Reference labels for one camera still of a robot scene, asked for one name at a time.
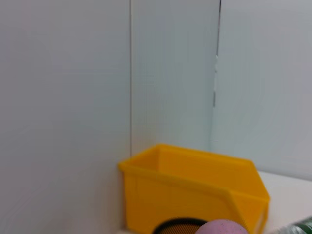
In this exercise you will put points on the clear water bottle green label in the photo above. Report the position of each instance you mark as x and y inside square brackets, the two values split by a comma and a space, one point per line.
[299, 226]

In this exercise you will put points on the pink peach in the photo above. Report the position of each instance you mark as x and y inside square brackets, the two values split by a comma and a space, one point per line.
[221, 228]

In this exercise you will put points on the black mesh pen holder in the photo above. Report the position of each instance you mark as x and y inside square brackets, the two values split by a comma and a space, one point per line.
[175, 225]

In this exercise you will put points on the yellow plastic storage bin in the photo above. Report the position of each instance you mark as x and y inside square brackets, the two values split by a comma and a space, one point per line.
[185, 185]

